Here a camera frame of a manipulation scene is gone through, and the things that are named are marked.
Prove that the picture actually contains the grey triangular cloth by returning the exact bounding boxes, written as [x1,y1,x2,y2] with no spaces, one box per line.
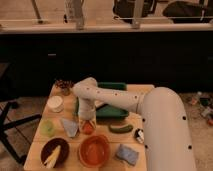
[61,118,78,138]

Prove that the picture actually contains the dark brown bowl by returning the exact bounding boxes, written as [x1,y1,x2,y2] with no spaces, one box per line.
[41,138,69,168]

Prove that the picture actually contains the white paper cup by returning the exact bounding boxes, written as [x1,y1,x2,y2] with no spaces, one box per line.
[47,96,63,113]

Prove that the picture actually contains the white black dish brush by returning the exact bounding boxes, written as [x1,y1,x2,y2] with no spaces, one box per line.
[134,129,144,144]

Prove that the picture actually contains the blue sponge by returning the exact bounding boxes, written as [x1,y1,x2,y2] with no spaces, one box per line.
[116,144,139,166]

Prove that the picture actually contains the green plastic tray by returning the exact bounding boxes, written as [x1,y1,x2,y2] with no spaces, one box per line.
[73,78,128,119]

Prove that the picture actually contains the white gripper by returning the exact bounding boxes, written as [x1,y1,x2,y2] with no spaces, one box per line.
[78,99,97,133]

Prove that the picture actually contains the green cucumber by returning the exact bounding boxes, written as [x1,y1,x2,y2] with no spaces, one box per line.
[108,124,133,134]

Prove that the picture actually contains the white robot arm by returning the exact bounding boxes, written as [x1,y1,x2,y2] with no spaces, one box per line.
[73,77,197,171]

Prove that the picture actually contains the green round lid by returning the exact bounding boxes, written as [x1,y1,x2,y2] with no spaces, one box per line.
[40,120,54,137]

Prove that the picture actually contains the orange bowl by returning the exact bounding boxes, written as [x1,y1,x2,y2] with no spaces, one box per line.
[78,135,110,168]

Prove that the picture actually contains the black office chair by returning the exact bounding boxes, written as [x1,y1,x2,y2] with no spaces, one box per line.
[0,63,41,164]

